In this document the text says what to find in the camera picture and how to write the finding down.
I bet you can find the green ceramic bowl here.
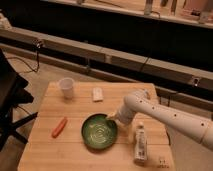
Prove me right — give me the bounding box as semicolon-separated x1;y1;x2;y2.
81;113;118;150

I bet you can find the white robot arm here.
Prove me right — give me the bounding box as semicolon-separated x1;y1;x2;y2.
108;89;213;151

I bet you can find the small white box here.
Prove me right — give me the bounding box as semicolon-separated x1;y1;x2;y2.
92;87;103;102

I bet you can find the white plastic bottle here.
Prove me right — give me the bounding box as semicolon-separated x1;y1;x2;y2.
134;122;147;163

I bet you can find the orange carrot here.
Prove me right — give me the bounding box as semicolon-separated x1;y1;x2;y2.
51;117;68;138

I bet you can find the white plastic cup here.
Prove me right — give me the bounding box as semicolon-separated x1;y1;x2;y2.
58;77;74;99

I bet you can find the black chair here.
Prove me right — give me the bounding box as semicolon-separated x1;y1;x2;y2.
0;49;38;151

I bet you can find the black cable on floor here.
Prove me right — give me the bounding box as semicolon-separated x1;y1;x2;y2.
5;39;45;75

